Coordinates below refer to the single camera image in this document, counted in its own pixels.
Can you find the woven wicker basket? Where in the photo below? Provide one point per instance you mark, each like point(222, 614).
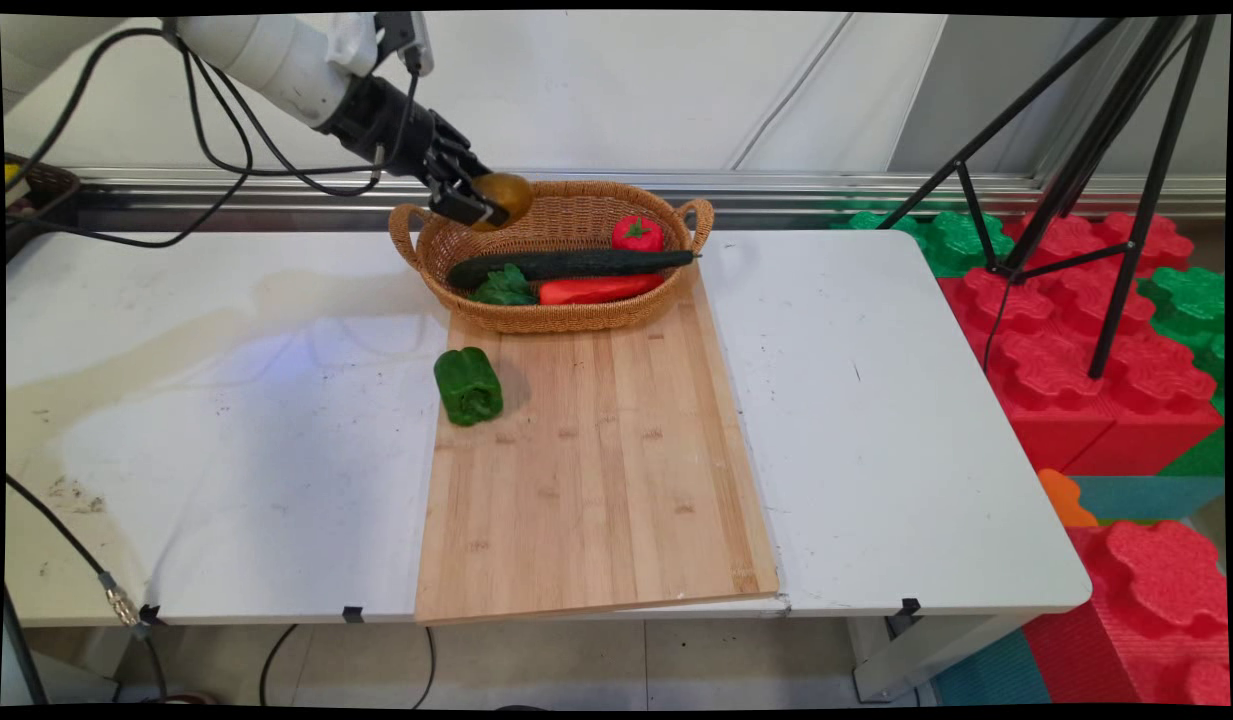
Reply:
point(556, 215)

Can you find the red toy tomato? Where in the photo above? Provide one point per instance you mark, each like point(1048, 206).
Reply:
point(637, 234)

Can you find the black table clip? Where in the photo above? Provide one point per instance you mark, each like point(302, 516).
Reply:
point(152, 614)
point(353, 614)
point(909, 607)

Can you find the green toy bell pepper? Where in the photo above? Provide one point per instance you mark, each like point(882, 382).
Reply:
point(468, 385)

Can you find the green toy leafy vegetable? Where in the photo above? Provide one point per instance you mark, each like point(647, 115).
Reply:
point(503, 288)

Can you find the black camera tripod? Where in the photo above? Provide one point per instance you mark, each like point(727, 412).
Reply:
point(1106, 150)

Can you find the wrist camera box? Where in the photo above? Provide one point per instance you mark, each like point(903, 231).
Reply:
point(406, 35)

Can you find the orange foam piece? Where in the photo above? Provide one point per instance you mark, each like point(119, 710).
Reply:
point(1064, 500)

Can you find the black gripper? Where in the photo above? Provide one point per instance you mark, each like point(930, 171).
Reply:
point(391, 125)

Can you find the metal wall rail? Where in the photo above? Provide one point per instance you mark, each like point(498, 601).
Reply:
point(776, 185)

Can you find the red toy chili pepper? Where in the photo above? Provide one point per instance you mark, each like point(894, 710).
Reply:
point(596, 289)

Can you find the white table leg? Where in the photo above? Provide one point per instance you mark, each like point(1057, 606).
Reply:
point(906, 655)

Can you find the large red foam block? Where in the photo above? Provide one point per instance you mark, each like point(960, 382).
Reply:
point(1066, 340)

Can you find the dark plastic basket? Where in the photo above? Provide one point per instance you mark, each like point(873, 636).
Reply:
point(46, 185)

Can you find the bamboo cutting board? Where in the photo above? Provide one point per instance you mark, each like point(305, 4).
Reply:
point(586, 480)

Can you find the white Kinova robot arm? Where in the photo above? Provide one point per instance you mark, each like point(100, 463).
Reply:
point(266, 55)

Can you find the yellow item in basket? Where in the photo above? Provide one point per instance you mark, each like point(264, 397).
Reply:
point(13, 175)

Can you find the brown toy potato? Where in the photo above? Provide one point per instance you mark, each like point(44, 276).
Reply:
point(506, 197)

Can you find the green foam block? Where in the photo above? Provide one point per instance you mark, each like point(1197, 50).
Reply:
point(1191, 310)
point(941, 240)

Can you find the dark green toy cucumber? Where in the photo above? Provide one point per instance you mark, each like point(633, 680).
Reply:
point(566, 265)

